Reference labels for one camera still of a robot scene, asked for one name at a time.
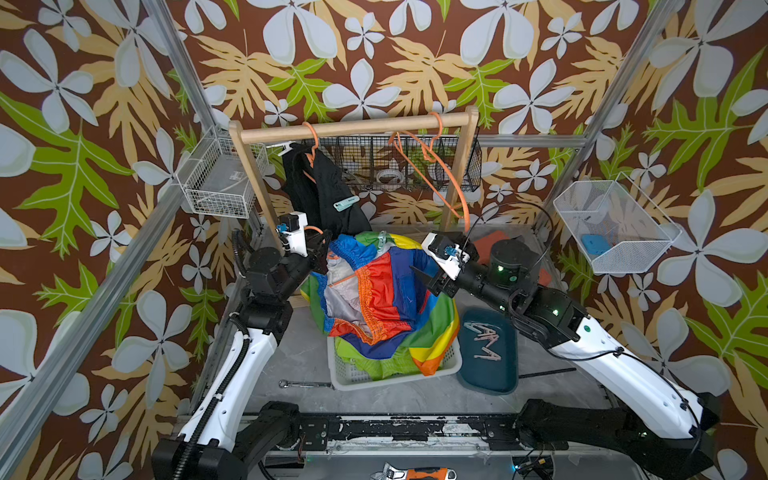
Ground small silver wrench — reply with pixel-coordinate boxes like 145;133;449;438
278;379;334;389

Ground aluminium frame post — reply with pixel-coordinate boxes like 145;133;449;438
1;1;234;479
543;1;684;215

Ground rainbow striped shorts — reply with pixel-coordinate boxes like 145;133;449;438
300;231;460;376

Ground red plastic tool case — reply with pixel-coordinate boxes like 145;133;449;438
474;231;552;286

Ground lime green shorts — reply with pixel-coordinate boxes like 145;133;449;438
334;338;420;381

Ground blue object in basket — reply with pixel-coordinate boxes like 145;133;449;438
581;234;613;258

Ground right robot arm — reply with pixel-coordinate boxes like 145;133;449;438
415;232;719;479

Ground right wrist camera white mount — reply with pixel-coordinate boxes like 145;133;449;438
422;232;471;280

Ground wooden clothes rack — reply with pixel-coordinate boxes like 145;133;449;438
228;106;479;246

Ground aluminium frame post left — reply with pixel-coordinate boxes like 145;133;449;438
1;1;234;479

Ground white wire basket left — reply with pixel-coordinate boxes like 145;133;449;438
177;121;276;225

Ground black wire basket back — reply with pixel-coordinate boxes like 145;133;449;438
320;134;459;192

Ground aluminium frame post right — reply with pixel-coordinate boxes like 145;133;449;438
543;1;684;215

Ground orange hanger of black shorts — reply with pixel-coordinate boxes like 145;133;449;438
301;122;319;181

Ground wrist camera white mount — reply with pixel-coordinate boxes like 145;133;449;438
422;232;471;280
276;212;308;257

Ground orange hanger of rainbow shorts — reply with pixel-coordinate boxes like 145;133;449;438
303;225;324;235

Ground mint clothespin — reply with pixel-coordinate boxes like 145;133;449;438
377;231;390;252
333;195;360;212

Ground black rod on table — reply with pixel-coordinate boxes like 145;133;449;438
518;367;577;380

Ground white mesh basket right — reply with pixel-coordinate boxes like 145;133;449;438
554;177;682;275

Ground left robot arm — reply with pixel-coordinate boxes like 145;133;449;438
151;227;331;479

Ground white plastic laundry basket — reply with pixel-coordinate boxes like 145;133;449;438
327;338;462;391

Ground orange handled adjustable wrench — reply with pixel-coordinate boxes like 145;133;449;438
370;463;458;480

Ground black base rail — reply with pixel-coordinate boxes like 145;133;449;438
233;398;715;475

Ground dark teal tray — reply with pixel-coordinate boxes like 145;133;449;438
458;307;518;396

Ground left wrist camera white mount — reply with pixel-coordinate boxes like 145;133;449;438
276;212;308;257

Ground orange hanger of green shorts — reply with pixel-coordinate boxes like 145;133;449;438
388;111;472;233

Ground black shorts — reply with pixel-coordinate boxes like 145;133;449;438
282;143;371;239

